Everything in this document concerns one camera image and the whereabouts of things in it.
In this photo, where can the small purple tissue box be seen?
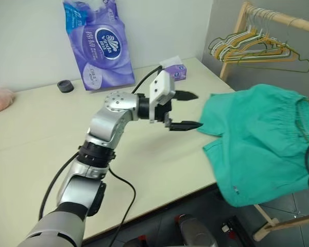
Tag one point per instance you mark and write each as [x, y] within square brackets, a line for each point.
[179, 72]

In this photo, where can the black round tape roll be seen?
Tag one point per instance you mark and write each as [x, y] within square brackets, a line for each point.
[65, 86]

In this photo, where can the purple Vinda tissue pack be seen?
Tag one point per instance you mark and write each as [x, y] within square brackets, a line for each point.
[103, 51]

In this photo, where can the large dark rounded shape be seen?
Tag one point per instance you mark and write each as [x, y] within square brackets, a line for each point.
[197, 231]

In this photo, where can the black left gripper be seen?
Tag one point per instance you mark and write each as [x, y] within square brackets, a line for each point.
[162, 109]

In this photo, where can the small dark rounded shape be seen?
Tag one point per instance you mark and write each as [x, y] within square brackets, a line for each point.
[137, 240]

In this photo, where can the green shorts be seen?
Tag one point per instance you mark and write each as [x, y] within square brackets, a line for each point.
[255, 144]

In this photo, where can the black floor device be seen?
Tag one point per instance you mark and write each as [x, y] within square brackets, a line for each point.
[230, 229]

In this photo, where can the wooden clothes rack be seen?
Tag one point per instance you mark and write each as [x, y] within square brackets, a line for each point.
[296, 21]

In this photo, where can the pink cloth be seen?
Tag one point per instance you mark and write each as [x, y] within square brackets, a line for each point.
[1, 100]

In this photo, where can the bunch of hangers on rack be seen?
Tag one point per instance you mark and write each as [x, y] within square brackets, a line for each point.
[260, 59]

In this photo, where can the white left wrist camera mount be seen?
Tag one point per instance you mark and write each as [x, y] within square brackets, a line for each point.
[161, 86]

